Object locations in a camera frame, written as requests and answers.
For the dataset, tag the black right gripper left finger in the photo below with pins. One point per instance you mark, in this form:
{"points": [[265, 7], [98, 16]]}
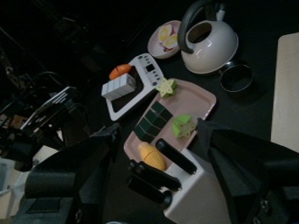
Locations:
{"points": [[66, 178]]}

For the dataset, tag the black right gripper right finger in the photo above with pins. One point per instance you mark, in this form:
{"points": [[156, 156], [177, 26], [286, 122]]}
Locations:
{"points": [[257, 175]]}

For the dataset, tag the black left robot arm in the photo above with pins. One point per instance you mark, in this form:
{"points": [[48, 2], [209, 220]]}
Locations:
{"points": [[44, 116]]}

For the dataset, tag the white knife block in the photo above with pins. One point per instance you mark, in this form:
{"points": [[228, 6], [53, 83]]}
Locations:
{"points": [[202, 198]]}

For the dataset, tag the yellow toy corn cob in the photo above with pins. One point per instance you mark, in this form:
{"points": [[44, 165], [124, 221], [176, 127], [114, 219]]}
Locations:
{"points": [[152, 156]]}

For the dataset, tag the green toy star fruit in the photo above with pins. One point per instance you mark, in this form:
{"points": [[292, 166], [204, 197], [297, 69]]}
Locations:
{"points": [[184, 126]]}

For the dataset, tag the light wooden cutting board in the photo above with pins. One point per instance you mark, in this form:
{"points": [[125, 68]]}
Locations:
{"points": [[286, 93]]}

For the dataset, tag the dark green toy seaweed roll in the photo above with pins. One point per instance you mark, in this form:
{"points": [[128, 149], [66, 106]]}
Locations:
{"points": [[153, 121]]}

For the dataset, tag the pink tray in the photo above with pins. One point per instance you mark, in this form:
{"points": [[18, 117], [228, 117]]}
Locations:
{"points": [[193, 100]]}

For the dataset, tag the small black pot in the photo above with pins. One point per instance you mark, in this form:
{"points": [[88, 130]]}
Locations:
{"points": [[237, 78]]}

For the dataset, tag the white sliced toy block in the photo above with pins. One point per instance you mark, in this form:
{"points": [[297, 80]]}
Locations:
{"points": [[118, 86]]}

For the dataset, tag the yellow-green toy star fruit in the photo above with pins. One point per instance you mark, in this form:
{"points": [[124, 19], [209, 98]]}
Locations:
{"points": [[168, 87]]}

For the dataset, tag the orange toy carrot piece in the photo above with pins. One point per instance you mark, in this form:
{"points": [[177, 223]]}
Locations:
{"points": [[120, 71]]}

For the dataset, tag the pink bowl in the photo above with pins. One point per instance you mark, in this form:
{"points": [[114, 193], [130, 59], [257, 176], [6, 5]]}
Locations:
{"points": [[157, 48]]}

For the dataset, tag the toy boiled egg half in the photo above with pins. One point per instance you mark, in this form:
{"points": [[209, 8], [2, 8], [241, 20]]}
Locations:
{"points": [[172, 41], [165, 32]]}

